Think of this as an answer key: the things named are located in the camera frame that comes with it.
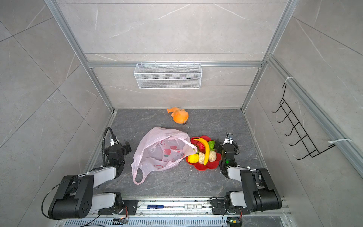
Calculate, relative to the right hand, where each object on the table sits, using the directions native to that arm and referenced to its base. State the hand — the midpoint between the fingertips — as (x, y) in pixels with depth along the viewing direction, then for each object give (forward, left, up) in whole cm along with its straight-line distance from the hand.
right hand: (225, 139), depth 91 cm
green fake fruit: (-4, +9, 0) cm, 10 cm away
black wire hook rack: (-9, -29, +23) cm, 38 cm away
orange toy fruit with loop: (+22, +30, -1) cm, 37 cm away
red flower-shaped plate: (-16, +12, -5) cm, 21 cm away
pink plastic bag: (-6, +42, 0) cm, 43 cm away
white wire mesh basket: (+41, +38, +22) cm, 60 cm away
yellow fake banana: (-7, +13, 0) cm, 15 cm away
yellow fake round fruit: (-12, +22, -2) cm, 25 cm away
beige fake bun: (-12, +17, -2) cm, 21 cm away
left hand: (-1, +70, +2) cm, 70 cm away
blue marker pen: (-37, +43, -7) cm, 57 cm away
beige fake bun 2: (-11, +10, -2) cm, 15 cm away
